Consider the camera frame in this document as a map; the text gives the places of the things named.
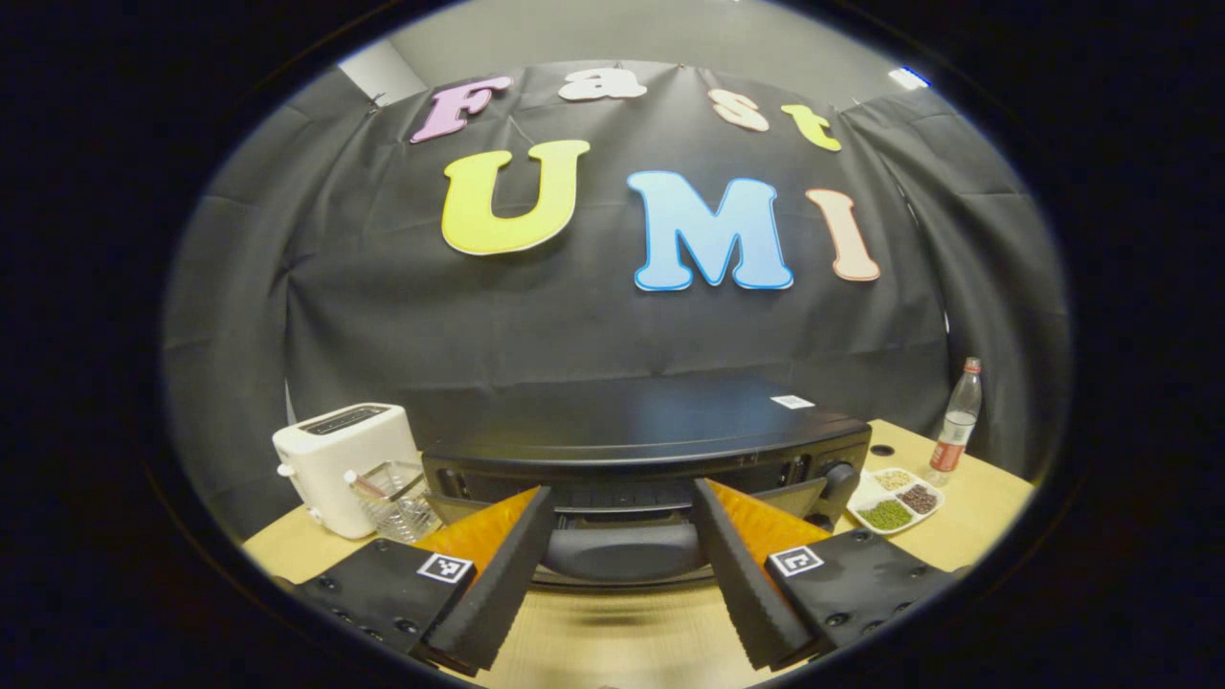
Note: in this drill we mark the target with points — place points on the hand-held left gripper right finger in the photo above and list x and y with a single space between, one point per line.
742 574

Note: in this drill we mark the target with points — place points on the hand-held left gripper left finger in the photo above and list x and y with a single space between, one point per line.
502 584

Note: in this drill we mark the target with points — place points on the black electric oven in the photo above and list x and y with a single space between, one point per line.
651 421

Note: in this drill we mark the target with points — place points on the clear glass jar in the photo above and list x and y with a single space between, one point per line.
407 512

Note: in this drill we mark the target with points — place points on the white divided plate with beans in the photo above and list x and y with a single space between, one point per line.
890 502

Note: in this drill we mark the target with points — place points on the white toaster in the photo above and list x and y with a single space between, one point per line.
330 459

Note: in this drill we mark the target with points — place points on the clear bottle with red label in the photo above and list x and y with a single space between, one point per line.
954 440

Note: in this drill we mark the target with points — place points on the black backdrop cloth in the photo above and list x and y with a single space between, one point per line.
574 335

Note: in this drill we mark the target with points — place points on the small ceiling light panel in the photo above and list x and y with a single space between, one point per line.
907 77

